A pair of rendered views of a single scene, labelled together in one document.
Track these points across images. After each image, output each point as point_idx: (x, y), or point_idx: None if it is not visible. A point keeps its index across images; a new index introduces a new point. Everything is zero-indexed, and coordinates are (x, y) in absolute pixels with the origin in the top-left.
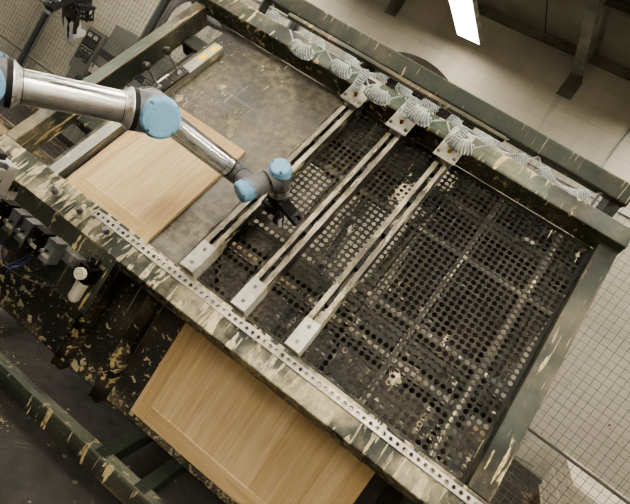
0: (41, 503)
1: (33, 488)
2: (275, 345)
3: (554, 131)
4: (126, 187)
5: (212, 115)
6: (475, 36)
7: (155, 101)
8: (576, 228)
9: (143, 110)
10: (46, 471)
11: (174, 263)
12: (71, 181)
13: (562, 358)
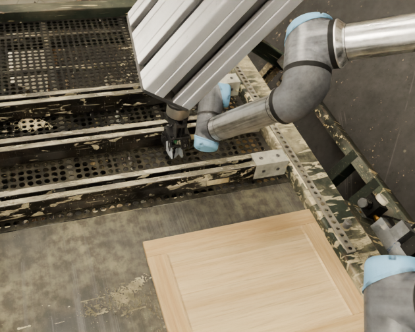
0: None
1: None
2: (246, 87)
3: None
4: (305, 276)
5: (138, 325)
6: None
7: (317, 12)
8: None
9: (331, 16)
10: (414, 207)
11: (291, 169)
12: None
13: (76, 1)
